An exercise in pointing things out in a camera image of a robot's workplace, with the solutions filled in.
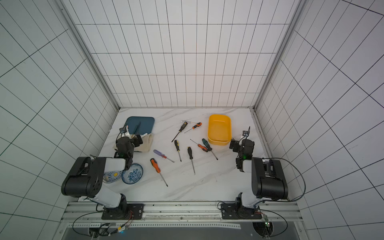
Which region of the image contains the large orange black screwdriver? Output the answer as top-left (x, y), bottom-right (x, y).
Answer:
top-left (150, 158), bottom-right (168, 187)

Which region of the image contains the long brown black screwdriver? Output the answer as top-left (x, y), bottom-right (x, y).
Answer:
top-left (172, 121), bottom-right (188, 142)

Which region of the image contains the small clear screwdriver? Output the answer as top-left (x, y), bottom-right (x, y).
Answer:
top-left (181, 120), bottom-right (197, 124)

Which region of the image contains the slim orange screwdriver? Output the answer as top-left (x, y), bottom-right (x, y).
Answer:
top-left (191, 139), bottom-right (209, 152)

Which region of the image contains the black yellow deli screwdriver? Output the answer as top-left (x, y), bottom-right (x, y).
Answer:
top-left (188, 147), bottom-right (196, 174)

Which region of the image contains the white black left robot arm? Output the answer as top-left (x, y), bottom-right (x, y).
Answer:
top-left (61, 135), bottom-right (143, 220)

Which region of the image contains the yellow plastic storage box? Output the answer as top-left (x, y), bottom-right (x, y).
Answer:
top-left (208, 115), bottom-right (232, 146)

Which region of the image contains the dark teal tray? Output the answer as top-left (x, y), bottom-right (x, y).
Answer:
top-left (124, 116), bottom-right (155, 135)

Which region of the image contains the small orange black screwdriver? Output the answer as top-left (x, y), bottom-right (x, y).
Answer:
top-left (186, 122), bottom-right (202, 133)

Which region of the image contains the green black screwdriver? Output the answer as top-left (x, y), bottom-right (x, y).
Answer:
top-left (202, 138), bottom-right (218, 160)

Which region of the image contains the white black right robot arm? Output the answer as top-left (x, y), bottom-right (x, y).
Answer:
top-left (229, 139), bottom-right (289, 218)

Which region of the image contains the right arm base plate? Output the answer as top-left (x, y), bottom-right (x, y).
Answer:
top-left (218, 202), bottom-right (263, 220)

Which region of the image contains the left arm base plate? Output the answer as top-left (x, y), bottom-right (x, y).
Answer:
top-left (102, 203), bottom-right (145, 221)

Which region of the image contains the purple clear red screwdriver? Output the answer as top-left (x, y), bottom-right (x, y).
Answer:
top-left (153, 150), bottom-right (174, 163)

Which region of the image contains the beige cloth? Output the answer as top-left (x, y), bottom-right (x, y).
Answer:
top-left (114, 134), bottom-right (153, 153)

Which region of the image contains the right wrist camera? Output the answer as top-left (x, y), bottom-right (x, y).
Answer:
top-left (242, 127), bottom-right (251, 137)

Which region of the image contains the aluminium mounting rail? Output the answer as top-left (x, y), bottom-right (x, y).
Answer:
top-left (57, 202), bottom-right (305, 235)

